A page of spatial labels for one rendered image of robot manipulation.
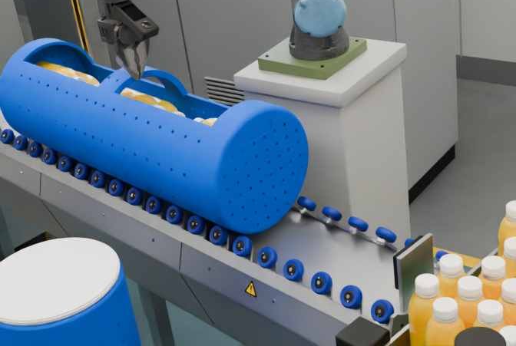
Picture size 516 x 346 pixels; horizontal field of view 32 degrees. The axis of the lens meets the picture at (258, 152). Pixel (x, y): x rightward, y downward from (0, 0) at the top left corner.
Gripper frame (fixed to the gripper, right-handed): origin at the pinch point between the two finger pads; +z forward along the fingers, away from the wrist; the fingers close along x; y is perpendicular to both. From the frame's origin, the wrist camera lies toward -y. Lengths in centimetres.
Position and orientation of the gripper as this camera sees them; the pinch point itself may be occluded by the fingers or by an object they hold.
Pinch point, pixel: (139, 75)
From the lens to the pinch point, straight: 213.1
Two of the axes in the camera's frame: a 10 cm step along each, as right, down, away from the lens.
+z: 1.3, 8.8, 4.6
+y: -7.0, -2.5, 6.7
